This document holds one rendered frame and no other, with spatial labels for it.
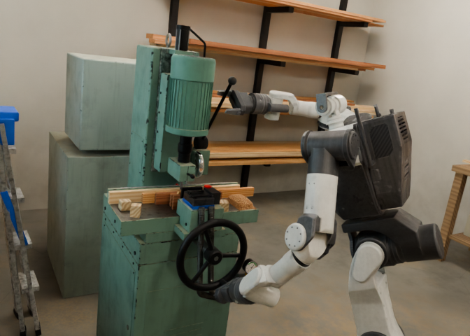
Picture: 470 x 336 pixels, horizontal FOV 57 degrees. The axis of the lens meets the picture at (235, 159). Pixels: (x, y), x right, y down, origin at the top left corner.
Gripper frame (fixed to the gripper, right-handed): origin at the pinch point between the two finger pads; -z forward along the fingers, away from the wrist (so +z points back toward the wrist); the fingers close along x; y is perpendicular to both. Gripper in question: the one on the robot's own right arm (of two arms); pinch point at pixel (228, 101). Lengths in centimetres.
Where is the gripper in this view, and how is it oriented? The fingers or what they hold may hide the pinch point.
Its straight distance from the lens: 178.4
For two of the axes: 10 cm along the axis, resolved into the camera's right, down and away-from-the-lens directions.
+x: 3.3, 7.8, -5.3
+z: 8.6, -0.2, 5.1
